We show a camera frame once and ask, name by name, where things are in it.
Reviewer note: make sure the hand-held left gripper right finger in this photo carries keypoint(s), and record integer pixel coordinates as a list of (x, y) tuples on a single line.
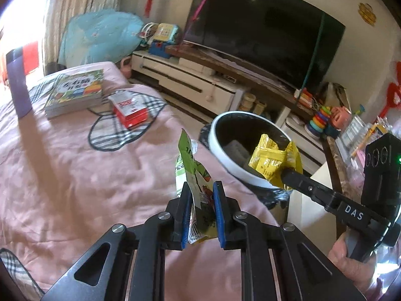
[(220, 216)]

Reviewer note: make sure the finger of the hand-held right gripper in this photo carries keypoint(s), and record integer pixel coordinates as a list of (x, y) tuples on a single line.
[(307, 188)]

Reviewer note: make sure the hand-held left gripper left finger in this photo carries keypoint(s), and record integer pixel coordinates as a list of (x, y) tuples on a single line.
[(186, 216)]

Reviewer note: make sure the green snack packet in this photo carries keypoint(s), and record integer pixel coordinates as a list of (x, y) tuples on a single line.
[(195, 178)]

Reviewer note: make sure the yellow snack packet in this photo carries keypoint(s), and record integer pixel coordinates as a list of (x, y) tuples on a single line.
[(269, 160)]

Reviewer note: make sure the black bin with white rim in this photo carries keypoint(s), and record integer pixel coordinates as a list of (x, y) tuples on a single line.
[(219, 149)]

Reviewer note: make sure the person's right hand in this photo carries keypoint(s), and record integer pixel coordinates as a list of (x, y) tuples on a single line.
[(351, 269)]

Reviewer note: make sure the brown marble side table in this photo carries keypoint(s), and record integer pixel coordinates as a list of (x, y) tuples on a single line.
[(341, 169)]

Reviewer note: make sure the pink pig toy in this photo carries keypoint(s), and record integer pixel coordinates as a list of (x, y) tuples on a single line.
[(341, 117)]

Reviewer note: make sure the wooden xylophone toy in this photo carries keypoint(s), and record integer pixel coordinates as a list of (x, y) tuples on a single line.
[(304, 97)]

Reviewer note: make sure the yellow woven jars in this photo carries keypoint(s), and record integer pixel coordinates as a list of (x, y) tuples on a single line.
[(252, 102)]

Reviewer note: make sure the pink blanket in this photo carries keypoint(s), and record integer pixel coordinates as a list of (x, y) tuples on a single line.
[(78, 178)]

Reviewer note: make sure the red and white box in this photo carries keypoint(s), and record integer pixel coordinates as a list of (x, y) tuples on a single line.
[(128, 108)]

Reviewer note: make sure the white TV cabinet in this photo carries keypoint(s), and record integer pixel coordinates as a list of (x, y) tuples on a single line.
[(238, 69), (188, 81)]

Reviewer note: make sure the green stick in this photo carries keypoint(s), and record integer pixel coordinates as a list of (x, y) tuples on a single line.
[(315, 50)]

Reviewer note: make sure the pink kettlebell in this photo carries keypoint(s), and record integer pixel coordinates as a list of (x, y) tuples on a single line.
[(126, 67)]

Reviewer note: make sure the black television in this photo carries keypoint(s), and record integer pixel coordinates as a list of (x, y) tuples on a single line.
[(263, 28)]

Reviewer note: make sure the stack of picture books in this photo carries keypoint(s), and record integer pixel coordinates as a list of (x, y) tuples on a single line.
[(75, 92)]

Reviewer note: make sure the colourful toy cash register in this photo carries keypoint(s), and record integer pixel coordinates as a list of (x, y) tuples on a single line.
[(163, 39)]

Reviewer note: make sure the plaid cloth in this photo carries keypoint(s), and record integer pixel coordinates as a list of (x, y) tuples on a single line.
[(15, 272)]

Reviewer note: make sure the light blue mesh tent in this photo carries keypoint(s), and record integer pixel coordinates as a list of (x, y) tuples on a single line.
[(97, 37)]

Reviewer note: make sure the pink stick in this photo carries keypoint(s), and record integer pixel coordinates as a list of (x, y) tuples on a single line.
[(200, 6)]

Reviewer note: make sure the purple thermos bottle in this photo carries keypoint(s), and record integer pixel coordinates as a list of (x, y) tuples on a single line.
[(18, 84)]

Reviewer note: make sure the red chair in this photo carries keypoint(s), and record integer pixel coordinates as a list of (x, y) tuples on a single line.
[(31, 55)]

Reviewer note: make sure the beige patterned curtain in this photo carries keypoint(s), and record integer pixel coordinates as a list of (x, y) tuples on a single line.
[(78, 0)]

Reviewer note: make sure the red wall decoration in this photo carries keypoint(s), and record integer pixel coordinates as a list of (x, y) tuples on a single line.
[(393, 95)]

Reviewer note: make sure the gold round wall decal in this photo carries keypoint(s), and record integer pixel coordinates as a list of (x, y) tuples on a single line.
[(367, 13)]

